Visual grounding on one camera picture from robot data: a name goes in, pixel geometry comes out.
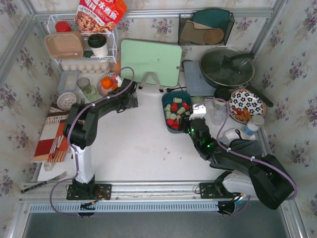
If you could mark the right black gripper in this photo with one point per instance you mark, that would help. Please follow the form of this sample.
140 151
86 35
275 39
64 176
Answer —
185 121

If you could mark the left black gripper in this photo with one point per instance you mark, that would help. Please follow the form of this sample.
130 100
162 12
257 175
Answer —
126 87

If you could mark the red capsule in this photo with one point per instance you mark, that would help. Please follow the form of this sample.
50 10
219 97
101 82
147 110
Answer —
173 124
186 106
174 107

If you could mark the teal plastic storage basket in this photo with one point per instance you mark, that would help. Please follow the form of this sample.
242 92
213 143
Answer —
167 101

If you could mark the green capsule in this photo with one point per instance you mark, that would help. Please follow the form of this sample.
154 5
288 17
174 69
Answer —
177 100

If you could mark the grey fluffy cloth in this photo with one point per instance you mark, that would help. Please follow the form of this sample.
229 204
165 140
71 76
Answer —
225 160

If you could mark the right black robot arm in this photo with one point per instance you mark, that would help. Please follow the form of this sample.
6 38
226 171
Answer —
271 183

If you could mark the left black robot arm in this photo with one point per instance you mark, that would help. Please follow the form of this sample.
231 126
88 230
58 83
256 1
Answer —
82 124

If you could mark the clear storage box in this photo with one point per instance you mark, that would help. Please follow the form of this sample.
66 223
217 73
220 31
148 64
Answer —
68 81

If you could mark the green glass cup right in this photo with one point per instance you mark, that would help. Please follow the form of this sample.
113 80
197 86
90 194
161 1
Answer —
197 99

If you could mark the green glass cup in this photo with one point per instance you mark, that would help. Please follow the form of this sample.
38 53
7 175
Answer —
91 93
197 99

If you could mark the fruit plate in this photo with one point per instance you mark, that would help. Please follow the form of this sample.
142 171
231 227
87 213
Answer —
103 92

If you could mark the orange fruit left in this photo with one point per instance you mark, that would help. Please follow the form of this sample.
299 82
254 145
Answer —
106 82

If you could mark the clear plastic cup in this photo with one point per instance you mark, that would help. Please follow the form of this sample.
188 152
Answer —
219 114

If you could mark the black power plug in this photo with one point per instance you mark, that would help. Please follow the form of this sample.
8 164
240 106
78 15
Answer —
168 90

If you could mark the green glass cup left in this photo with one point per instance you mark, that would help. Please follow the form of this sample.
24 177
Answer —
91 93

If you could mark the green cutting board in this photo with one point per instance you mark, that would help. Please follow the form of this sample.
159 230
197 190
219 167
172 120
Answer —
143 56

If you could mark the white jar black lid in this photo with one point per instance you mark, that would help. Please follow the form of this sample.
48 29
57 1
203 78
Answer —
222 93

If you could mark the white scoop cup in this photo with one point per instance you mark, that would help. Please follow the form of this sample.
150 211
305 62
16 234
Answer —
232 134

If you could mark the grey glass cup left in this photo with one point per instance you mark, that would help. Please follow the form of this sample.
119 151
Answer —
84 84

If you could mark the white egg tray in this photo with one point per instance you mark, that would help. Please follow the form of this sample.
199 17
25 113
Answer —
104 67

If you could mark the flower pattern plate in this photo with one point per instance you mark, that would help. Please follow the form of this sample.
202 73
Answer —
244 105

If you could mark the white small strainer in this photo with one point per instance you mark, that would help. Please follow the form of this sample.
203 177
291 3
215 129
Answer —
66 100

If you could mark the white bottle grey cap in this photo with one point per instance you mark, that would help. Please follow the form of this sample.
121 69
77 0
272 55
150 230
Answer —
253 125

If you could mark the white cup black lid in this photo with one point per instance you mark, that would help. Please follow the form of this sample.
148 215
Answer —
98 44

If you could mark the black wok with glass lid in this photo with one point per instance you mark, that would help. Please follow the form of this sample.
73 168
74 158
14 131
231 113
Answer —
230 68

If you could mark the striped red cloth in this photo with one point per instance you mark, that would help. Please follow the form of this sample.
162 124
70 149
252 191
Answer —
52 145

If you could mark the red snack bag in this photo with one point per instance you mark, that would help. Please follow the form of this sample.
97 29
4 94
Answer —
98 16

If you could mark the black mesh holder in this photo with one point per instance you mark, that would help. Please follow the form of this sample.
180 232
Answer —
207 27

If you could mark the red bottle cap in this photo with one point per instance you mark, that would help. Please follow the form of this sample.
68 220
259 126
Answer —
62 26

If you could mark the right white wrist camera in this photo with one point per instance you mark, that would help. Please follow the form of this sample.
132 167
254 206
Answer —
198 112

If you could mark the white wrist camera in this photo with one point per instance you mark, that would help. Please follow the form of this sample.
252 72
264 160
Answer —
118 80
198 112

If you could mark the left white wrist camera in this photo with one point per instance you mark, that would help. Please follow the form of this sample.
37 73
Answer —
118 80

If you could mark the white wire rack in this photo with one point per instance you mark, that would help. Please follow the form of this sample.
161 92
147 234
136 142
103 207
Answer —
111 36

